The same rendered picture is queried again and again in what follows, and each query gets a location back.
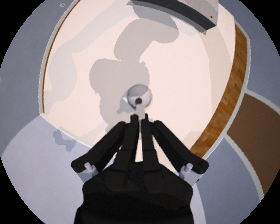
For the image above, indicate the grey service bell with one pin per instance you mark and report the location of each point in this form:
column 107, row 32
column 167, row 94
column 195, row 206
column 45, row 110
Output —
column 141, row 93

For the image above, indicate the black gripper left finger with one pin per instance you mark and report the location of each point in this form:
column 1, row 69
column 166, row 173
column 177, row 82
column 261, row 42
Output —
column 97, row 158

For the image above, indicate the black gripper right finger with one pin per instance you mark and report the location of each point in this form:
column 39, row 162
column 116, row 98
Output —
column 189, row 166

